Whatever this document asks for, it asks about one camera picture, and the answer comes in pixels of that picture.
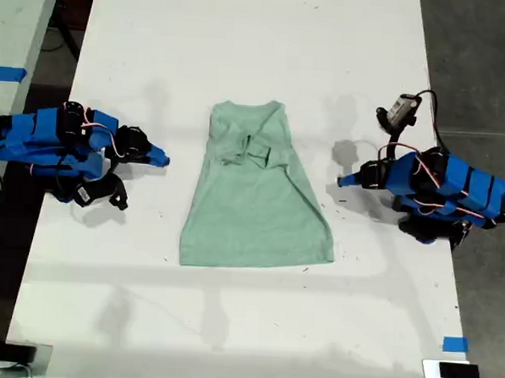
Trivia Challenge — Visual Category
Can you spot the pale green T-shirt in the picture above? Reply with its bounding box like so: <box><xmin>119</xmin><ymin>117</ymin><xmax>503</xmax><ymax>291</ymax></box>
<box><xmin>178</xmin><ymin>95</ymin><xmax>344</xmax><ymax>276</ymax></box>

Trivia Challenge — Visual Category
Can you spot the long blue tape strip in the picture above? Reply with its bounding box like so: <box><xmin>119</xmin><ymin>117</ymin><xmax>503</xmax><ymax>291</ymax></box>
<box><xmin>0</xmin><ymin>66</ymin><xmax>29</xmax><ymax>84</ymax></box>

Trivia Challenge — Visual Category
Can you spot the white side table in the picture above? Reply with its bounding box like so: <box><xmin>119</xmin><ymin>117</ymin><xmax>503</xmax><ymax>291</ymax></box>
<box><xmin>0</xmin><ymin>0</ymin><xmax>63</xmax><ymax>251</ymax></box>

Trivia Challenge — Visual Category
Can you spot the short blue tape strip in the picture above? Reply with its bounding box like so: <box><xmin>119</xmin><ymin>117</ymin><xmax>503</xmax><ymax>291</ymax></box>
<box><xmin>442</xmin><ymin>335</ymin><xmax>471</xmax><ymax>354</ymax></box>

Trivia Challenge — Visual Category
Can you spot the small black box white plate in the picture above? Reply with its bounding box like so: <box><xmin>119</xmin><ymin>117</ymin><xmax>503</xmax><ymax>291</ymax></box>
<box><xmin>420</xmin><ymin>358</ymin><xmax>482</xmax><ymax>378</ymax></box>

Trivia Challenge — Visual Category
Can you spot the black camera stalk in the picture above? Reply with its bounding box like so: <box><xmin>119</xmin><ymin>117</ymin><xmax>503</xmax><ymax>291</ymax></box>
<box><xmin>372</xmin><ymin>104</ymin><xmax>419</xmax><ymax>164</ymax></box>
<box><xmin>98</xmin><ymin>173</ymin><xmax>131</xmax><ymax>212</ymax></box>

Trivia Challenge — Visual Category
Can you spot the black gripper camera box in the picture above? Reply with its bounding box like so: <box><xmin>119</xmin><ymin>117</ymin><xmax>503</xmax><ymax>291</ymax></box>
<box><xmin>55</xmin><ymin>178</ymin><xmax>106</xmax><ymax>210</ymax></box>

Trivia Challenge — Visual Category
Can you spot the grey gripper camera box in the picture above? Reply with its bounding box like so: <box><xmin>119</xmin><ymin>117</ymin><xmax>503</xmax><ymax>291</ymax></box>
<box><xmin>387</xmin><ymin>91</ymin><xmax>424</xmax><ymax>123</ymax></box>

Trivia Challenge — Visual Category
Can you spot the black camera cable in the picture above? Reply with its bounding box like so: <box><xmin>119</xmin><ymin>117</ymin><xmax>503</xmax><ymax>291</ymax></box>
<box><xmin>411</xmin><ymin>88</ymin><xmax>450</xmax><ymax>151</ymax></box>

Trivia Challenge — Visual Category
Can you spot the thin black floor cable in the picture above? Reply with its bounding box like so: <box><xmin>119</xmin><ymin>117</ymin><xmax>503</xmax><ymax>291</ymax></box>
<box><xmin>39</xmin><ymin>0</ymin><xmax>84</xmax><ymax>63</ymax></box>

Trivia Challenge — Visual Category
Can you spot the small black box grey bracket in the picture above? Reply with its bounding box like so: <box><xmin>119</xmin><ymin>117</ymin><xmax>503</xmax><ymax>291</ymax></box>
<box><xmin>0</xmin><ymin>341</ymin><xmax>54</xmax><ymax>376</ymax></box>

